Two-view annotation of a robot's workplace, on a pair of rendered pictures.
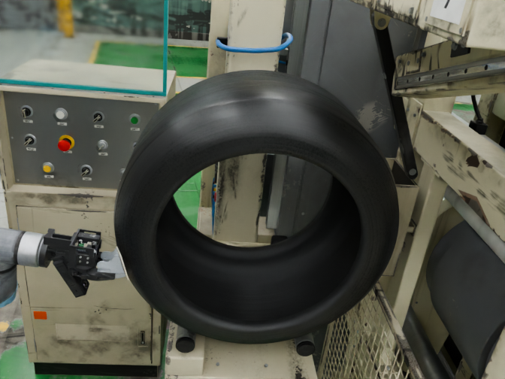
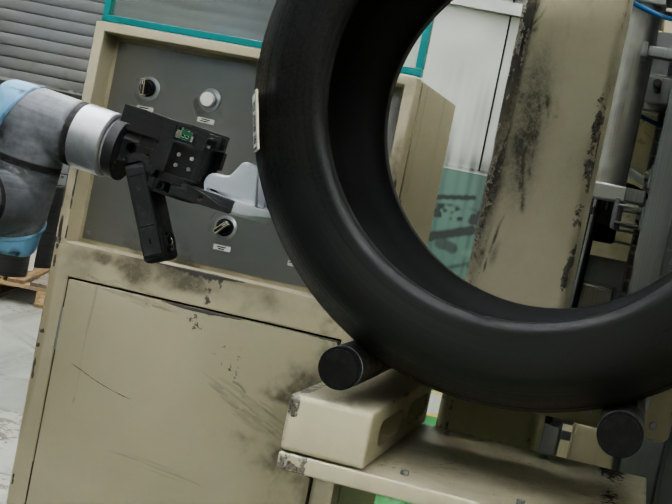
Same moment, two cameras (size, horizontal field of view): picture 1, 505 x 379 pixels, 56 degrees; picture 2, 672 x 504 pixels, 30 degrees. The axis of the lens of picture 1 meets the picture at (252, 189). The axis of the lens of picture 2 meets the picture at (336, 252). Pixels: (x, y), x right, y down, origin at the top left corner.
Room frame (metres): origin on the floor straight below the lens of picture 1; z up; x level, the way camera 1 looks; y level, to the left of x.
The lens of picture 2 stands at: (-0.38, -0.29, 1.08)
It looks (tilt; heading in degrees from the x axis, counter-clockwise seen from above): 3 degrees down; 20
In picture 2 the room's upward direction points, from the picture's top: 11 degrees clockwise
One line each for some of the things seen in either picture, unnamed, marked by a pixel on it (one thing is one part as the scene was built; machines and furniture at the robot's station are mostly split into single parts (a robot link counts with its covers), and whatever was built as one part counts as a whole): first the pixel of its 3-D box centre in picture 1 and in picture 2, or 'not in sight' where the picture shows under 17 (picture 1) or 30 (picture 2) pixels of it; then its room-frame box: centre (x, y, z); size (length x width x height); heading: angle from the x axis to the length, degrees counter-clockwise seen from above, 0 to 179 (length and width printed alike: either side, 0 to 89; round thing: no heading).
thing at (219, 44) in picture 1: (252, 42); not in sight; (1.24, 0.04, 1.51); 0.19 x 0.19 x 0.06; 6
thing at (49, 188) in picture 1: (99, 230); (214, 416); (1.64, 0.61, 0.63); 0.56 x 0.41 x 1.27; 96
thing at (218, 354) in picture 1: (240, 327); (478, 471); (0.99, -0.01, 0.80); 0.37 x 0.36 x 0.02; 96
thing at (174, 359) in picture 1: (188, 314); (365, 409); (0.98, 0.13, 0.83); 0.36 x 0.09 x 0.06; 6
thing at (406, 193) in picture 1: (370, 215); not in sight; (1.25, -0.36, 1.05); 0.20 x 0.15 x 0.30; 6
